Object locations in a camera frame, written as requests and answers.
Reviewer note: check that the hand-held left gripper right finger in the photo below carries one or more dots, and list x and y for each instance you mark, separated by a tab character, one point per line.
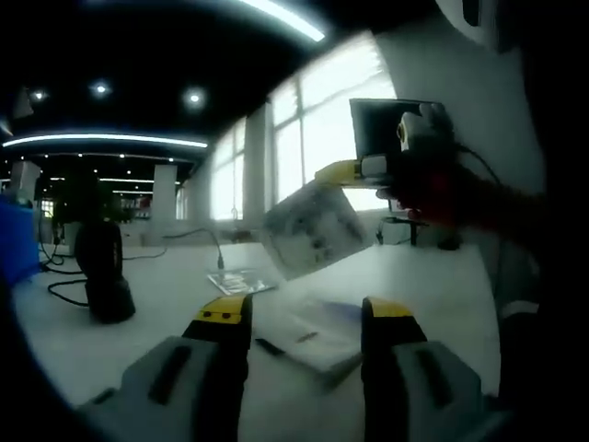
414	382

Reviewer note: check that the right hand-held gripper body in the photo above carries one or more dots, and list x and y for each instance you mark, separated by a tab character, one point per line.
414	129

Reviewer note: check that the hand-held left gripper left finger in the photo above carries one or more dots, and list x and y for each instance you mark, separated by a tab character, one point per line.
184	382

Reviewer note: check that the black laptop stand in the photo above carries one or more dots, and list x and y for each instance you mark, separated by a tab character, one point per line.
414	223

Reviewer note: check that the white table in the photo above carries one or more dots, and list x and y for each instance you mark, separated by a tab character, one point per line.
161	285

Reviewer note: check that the flat clear packet on table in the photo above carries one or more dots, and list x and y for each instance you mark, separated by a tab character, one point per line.
222	287

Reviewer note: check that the person's dark work clothes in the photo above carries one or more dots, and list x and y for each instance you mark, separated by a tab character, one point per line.
529	276

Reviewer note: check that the curved ceiling light strip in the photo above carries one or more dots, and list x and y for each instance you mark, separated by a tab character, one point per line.
106	138
294	20

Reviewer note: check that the blue plastic bin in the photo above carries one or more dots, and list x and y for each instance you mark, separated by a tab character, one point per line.
16	239

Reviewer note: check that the ceiling air vent panel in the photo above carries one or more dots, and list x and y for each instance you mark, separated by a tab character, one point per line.
23	103

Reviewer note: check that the black wall monitor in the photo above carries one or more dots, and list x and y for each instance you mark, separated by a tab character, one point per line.
373	124

